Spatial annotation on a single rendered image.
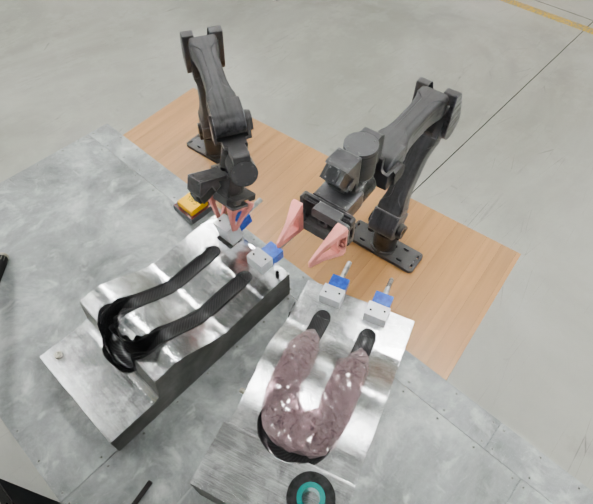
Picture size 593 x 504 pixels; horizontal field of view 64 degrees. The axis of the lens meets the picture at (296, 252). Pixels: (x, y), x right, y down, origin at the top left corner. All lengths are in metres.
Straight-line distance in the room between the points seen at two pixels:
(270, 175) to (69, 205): 0.58
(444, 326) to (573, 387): 1.09
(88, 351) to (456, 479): 0.79
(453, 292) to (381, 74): 2.29
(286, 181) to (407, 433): 0.76
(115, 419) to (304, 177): 0.82
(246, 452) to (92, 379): 0.37
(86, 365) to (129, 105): 2.28
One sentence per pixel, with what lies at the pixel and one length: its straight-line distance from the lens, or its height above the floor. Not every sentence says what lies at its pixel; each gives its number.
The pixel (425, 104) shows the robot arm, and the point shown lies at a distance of 0.99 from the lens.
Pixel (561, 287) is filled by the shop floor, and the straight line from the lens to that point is 2.43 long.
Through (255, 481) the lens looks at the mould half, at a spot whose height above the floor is 0.91.
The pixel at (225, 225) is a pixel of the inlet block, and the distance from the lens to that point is 1.12.
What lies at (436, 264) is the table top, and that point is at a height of 0.80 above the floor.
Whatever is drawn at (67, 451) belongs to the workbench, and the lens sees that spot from 1.12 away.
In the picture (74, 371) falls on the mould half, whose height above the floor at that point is 0.86.
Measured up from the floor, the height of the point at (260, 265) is 0.92.
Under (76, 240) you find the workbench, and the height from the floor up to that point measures 0.80.
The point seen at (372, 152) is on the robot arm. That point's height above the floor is 1.30.
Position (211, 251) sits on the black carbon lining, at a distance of 1.15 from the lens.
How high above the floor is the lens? 1.80
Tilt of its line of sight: 54 degrees down
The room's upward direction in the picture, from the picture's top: straight up
